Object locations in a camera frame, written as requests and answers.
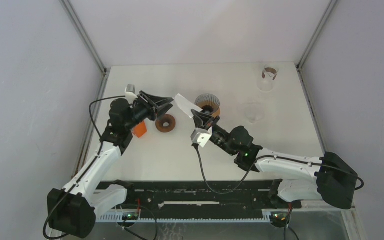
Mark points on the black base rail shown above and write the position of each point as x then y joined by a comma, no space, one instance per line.
192,201

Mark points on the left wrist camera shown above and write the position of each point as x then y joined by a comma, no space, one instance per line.
130,92

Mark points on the grey ribbed glass dripper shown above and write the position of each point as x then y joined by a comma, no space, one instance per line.
209,103

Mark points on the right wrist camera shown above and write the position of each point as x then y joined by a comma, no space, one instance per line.
201,136

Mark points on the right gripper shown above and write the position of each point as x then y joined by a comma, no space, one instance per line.
201,120

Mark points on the white paper coffee filter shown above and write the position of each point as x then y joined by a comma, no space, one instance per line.
186,106

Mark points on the clear glass with brown band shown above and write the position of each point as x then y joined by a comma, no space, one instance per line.
267,77

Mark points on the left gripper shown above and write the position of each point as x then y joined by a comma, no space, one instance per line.
161,105

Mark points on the orange filter holder box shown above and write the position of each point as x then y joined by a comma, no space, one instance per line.
140,129

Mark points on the clear glass dripper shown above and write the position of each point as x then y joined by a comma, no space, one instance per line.
253,111

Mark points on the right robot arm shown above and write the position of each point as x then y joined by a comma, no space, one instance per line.
325,178

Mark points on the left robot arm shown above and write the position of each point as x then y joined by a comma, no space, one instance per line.
74,209

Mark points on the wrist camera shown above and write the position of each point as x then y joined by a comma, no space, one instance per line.
130,92
201,136

